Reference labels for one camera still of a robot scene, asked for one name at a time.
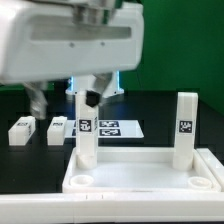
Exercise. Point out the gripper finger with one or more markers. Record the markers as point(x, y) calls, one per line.
point(38, 102)

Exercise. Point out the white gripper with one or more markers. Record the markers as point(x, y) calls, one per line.
point(42, 41)

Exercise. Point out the white desk top tray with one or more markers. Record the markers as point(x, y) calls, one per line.
point(138, 169)

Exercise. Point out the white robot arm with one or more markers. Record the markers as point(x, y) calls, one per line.
point(46, 40)

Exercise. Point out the fiducial marker sheet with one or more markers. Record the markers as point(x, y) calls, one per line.
point(125, 129)

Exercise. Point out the white front rail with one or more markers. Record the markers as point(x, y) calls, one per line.
point(111, 207)

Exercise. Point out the white rail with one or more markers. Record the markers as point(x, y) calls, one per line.
point(111, 207)
point(215, 166)

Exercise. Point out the white right rail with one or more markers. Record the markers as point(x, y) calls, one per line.
point(215, 166)

